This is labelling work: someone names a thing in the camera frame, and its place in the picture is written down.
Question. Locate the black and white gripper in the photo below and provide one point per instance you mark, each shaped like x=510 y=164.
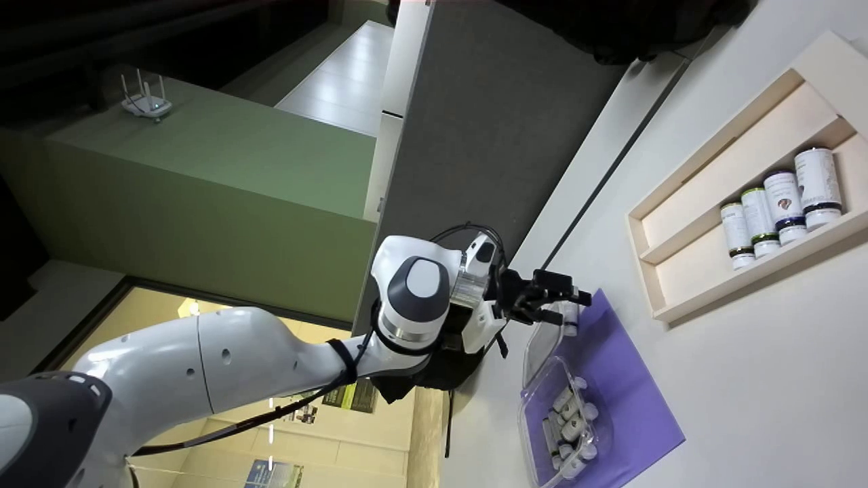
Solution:
x=495 y=292

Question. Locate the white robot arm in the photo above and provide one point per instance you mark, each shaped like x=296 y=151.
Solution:
x=434 y=314

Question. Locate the wooden shelf box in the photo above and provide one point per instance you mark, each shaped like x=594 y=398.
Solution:
x=677 y=227

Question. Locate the purple paper sheet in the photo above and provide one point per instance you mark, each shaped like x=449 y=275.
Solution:
x=635 y=425

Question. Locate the grey partition panel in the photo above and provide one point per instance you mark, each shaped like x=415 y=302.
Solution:
x=483 y=115

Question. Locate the white bottle pale green label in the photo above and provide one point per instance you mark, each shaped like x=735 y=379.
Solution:
x=739 y=241

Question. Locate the white bottle blue label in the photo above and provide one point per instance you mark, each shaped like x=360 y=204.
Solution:
x=786 y=207

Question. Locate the white bottle dark label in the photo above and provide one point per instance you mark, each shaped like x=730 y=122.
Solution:
x=818 y=181

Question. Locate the green cabinet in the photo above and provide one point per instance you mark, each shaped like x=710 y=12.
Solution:
x=225 y=199

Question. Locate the white wifi router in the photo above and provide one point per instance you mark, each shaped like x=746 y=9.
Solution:
x=141 y=100

